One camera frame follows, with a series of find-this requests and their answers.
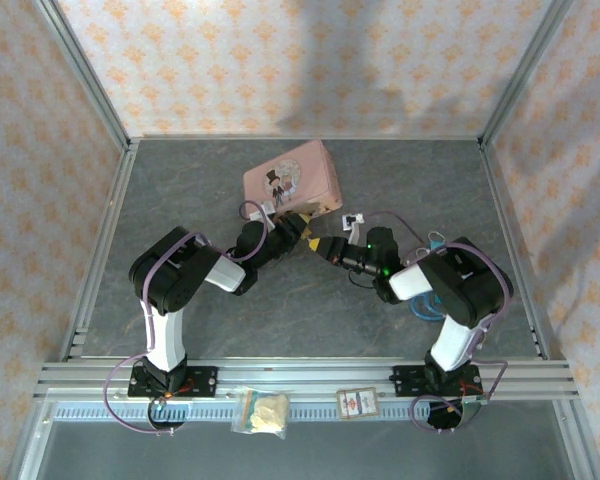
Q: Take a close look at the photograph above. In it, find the pink tin box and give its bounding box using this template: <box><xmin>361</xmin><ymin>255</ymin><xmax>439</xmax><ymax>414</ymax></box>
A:
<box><xmin>242</xmin><ymin>139</ymin><xmax>343</xmax><ymax>217</ymax></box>

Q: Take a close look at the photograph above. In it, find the blue face mask packet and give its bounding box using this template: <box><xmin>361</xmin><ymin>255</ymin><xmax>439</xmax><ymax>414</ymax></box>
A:
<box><xmin>404</xmin><ymin>230</ymin><xmax>454</xmax><ymax>267</ymax></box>

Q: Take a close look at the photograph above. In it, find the wide aluminium mounting beam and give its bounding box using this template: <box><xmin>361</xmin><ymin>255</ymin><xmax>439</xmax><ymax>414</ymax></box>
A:
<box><xmin>34</xmin><ymin>357</ymin><xmax>579</xmax><ymax>402</ymax></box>

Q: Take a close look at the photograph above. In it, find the small card packet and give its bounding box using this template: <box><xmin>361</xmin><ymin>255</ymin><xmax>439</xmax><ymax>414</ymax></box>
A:
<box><xmin>335</xmin><ymin>386</ymin><xmax>380</xmax><ymax>421</ymax></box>

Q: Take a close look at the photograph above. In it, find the clear plastic bag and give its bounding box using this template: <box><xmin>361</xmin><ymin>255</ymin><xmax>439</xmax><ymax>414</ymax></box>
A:
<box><xmin>229</xmin><ymin>386</ymin><xmax>293</xmax><ymax>441</ymax></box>

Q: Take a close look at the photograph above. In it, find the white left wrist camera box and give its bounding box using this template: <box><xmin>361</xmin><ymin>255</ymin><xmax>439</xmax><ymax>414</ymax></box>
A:
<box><xmin>248</xmin><ymin>199</ymin><xmax>279</xmax><ymax>224</ymax></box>

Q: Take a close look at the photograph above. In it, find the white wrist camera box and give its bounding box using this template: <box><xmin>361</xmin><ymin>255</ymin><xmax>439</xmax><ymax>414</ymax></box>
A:
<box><xmin>340</xmin><ymin>211</ymin><xmax>367</xmax><ymax>237</ymax></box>
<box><xmin>248</xmin><ymin>199</ymin><xmax>279</xmax><ymax>224</ymax></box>

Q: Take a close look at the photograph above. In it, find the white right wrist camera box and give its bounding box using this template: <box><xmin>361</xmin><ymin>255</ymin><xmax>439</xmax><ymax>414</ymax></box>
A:
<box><xmin>340</xmin><ymin>211</ymin><xmax>367</xmax><ymax>237</ymax></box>

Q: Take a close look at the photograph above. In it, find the blue coiled cable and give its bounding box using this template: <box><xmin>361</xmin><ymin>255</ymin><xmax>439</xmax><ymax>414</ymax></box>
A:
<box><xmin>409</xmin><ymin>292</ymin><xmax>450</xmax><ymax>324</ymax></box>

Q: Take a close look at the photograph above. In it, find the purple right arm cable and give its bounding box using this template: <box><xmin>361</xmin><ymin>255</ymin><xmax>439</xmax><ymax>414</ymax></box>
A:
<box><xmin>362</xmin><ymin>209</ymin><xmax>514</xmax><ymax>434</ymax></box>

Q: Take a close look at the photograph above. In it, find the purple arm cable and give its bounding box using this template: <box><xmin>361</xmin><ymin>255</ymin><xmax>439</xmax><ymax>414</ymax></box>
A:
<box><xmin>103</xmin><ymin>199</ymin><xmax>272</xmax><ymax>437</ymax></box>
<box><xmin>362</xmin><ymin>209</ymin><xmax>514</xmax><ymax>434</ymax></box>

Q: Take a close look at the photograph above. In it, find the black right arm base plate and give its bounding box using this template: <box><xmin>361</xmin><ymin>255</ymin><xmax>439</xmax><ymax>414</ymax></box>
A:
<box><xmin>391</xmin><ymin>364</ymin><xmax>482</xmax><ymax>399</ymax></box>

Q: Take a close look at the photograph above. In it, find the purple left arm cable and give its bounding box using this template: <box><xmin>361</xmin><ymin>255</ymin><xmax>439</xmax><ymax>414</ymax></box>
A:
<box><xmin>103</xmin><ymin>199</ymin><xmax>272</xmax><ymax>437</ymax></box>

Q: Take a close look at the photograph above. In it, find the aluminium floor rail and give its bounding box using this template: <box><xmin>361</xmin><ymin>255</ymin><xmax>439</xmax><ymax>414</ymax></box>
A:
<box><xmin>479</xmin><ymin>139</ymin><xmax>552</xmax><ymax>362</ymax></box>
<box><xmin>59</xmin><ymin>139</ymin><xmax>141</xmax><ymax>362</ymax></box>

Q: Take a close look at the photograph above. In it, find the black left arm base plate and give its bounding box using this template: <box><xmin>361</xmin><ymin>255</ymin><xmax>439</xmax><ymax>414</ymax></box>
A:
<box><xmin>128</xmin><ymin>366</ymin><xmax>220</xmax><ymax>399</ymax></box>

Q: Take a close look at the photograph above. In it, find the grey slotted cable duct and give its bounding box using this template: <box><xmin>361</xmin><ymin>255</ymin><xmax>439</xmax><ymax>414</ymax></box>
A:
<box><xmin>52</xmin><ymin>401</ymin><xmax>431</xmax><ymax>422</ymax></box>

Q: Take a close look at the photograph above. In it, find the aluminium frame corner post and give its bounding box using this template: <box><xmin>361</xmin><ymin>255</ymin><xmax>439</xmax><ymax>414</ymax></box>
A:
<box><xmin>32</xmin><ymin>0</ymin><xmax>132</xmax><ymax>151</ymax></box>
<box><xmin>479</xmin><ymin>0</ymin><xmax>577</xmax><ymax>149</ymax></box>

